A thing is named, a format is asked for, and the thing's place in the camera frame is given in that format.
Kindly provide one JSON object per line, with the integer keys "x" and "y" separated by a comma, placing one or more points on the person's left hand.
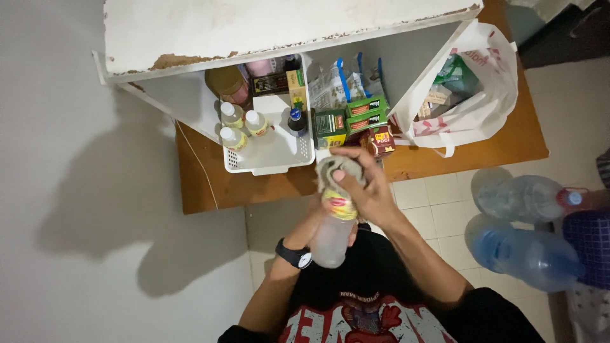
{"x": 309, "y": 224}

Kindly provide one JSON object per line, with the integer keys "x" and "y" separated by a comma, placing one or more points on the person's right hand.
{"x": 374, "y": 195}

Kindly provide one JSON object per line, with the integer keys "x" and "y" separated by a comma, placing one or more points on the clear bottle with yellow label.
{"x": 331, "y": 238}

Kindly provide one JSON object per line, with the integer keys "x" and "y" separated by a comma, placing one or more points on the grey cleaning cloth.
{"x": 329, "y": 170}

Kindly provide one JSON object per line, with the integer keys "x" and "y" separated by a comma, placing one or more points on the black wristwatch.
{"x": 295, "y": 255}

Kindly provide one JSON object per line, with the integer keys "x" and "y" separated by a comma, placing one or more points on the red-brown tea box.
{"x": 379, "y": 141}

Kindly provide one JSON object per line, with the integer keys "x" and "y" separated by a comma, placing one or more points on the light green box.
{"x": 367, "y": 106}
{"x": 366, "y": 122}

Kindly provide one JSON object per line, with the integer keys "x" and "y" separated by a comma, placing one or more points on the dark green and yellow box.
{"x": 330, "y": 127}

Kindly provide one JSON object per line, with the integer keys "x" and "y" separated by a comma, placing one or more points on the black printed t-shirt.
{"x": 371, "y": 276}

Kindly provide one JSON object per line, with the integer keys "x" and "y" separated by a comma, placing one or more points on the white plastic basket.
{"x": 274, "y": 147}

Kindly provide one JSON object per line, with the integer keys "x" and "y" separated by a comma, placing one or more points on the dark bottle with blue cap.
{"x": 297, "y": 123}

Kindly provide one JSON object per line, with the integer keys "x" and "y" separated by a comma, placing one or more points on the small white-capped yellow-label bottle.
{"x": 257, "y": 124}
{"x": 232, "y": 139}
{"x": 232, "y": 116}

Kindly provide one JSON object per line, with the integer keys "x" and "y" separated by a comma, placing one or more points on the clear packet with blue strip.
{"x": 329, "y": 88}
{"x": 369, "y": 81}

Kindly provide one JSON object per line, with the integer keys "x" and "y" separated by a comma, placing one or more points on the white plastic shopping bag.
{"x": 481, "y": 109}

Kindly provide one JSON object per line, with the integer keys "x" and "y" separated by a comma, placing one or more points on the black flat box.
{"x": 270, "y": 85}

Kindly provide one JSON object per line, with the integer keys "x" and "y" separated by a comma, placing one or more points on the large clear water bottle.
{"x": 519, "y": 197}

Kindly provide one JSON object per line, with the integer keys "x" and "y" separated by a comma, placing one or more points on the large blue water bottle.
{"x": 519, "y": 255}

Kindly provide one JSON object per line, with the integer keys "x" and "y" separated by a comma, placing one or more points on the amber jar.
{"x": 226, "y": 83}

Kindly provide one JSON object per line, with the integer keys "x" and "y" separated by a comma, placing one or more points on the pink container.
{"x": 259, "y": 67}

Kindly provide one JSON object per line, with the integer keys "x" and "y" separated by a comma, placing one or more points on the purple checked basket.
{"x": 591, "y": 247}

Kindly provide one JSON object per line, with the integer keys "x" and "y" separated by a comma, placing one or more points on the white dotted fabric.
{"x": 591, "y": 314}

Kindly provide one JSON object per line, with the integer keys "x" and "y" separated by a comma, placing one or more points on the dark furniture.
{"x": 567, "y": 33}

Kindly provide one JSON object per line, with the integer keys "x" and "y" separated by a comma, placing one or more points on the white chipped wall cabinet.
{"x": 238, "y": 28}

